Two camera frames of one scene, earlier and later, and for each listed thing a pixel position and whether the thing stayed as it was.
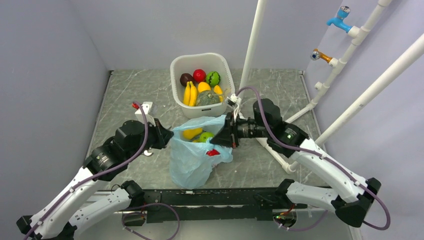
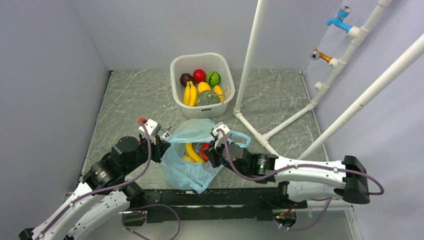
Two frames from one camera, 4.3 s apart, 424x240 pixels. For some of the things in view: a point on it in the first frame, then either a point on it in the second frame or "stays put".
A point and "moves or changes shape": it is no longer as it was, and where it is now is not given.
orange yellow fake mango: [203, 86] stays put
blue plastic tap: [342, 13] stays put
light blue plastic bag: [191, 162] moves or changes shape
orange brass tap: [316, 55] stays put
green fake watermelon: [213, 78] stays put
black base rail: [185, 205] stays put
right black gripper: [228, 135] to [213, 154]
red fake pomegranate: [212, 152] moves or changes shape
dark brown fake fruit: [185, 77] stays put
